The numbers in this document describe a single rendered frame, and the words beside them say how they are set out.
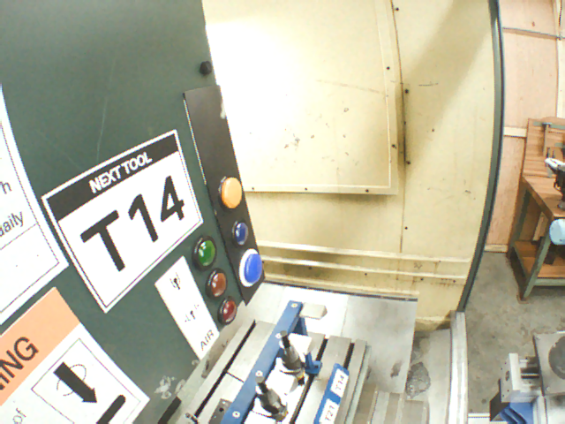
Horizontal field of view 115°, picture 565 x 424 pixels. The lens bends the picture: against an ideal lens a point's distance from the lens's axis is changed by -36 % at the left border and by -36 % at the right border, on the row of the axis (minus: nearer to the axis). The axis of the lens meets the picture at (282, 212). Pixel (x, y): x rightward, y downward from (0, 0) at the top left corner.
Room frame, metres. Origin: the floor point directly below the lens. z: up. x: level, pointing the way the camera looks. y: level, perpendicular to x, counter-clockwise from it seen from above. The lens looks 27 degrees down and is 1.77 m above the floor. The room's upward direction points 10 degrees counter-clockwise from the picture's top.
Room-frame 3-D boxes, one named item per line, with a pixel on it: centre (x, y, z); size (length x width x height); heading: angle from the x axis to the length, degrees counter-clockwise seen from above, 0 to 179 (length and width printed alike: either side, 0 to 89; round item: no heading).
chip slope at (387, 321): (0.62, 0.06, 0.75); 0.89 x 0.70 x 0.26; 63
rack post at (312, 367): (0.52, 0.01, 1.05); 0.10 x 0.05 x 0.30; 63
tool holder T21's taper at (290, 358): (0.35, 0.04, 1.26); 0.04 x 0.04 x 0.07
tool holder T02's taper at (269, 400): (0.25, 0.09, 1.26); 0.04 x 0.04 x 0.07
